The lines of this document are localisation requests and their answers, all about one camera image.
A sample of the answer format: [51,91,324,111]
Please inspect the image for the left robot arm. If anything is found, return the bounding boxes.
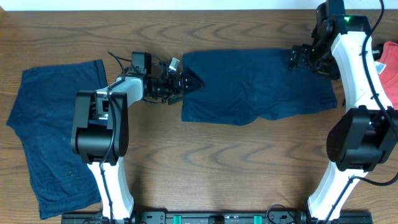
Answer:
[71,52,204,223]

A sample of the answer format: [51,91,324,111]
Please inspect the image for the red t-shirt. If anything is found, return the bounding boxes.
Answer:
[377,41,398,110]

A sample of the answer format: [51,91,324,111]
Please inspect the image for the black garment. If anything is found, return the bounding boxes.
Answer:
[340,44,392,111]

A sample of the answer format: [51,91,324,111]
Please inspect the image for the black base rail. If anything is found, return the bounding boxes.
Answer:
[61,209,373,224]

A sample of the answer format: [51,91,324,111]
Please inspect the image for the navy blue folded garment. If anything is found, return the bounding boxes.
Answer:
[6,60,107,220]

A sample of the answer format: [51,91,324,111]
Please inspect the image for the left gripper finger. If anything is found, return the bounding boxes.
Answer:
[182,85,202,95]
[180,72,203,86]

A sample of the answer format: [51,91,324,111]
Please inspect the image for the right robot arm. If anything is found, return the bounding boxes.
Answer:
[289,0,397,223]

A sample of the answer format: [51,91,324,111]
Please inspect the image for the navy blue shorts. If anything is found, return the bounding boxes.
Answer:
[181,49,337,126]

